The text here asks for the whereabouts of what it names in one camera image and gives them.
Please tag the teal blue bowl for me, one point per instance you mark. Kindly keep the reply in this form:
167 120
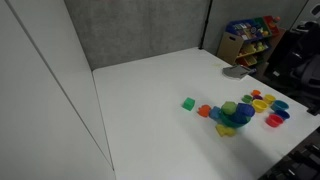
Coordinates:
279 106

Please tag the large green bowl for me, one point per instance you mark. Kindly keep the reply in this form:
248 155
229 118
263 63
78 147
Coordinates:
230 121

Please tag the small green bowl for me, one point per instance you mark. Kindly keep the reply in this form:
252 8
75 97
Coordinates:
247 98

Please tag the small orange bowl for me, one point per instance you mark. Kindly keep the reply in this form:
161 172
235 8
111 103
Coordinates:
256 92

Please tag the small purple bowl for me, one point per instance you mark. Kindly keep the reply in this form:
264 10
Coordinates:
257 97

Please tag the bigger yellow bowl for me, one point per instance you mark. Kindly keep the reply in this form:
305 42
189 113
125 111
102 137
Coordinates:
260 106

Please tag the small yellow bowl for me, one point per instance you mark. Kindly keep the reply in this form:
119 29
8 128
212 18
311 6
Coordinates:
269 99

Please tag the red bowl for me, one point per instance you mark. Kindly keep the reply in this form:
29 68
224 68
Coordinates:
274 120

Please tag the dark blue bowl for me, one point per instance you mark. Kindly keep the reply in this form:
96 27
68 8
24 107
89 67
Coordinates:
283 115

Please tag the green toy cube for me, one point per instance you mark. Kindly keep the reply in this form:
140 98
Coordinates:
188 104

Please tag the orange toy piece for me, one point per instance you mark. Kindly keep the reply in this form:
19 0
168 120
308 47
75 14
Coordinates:
204 110

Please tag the light blue toy block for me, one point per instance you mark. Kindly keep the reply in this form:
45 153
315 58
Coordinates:
215 113

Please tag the light green toy cup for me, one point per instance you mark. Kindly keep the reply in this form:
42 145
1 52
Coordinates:
229 107

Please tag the yellow toy piece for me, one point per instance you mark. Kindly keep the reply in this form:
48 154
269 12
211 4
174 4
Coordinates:
225 130

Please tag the gray metal plate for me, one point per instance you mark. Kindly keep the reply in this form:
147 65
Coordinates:
236 72

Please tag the black pole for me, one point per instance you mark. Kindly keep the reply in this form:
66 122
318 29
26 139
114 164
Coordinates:
205 25

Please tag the wooden toy shelf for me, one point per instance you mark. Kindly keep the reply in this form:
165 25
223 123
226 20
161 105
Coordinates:
230 45

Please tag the blue toy piece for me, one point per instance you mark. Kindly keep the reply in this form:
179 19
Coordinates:
240 119

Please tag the black mounting plate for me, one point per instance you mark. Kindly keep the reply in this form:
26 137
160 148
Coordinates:
300 160

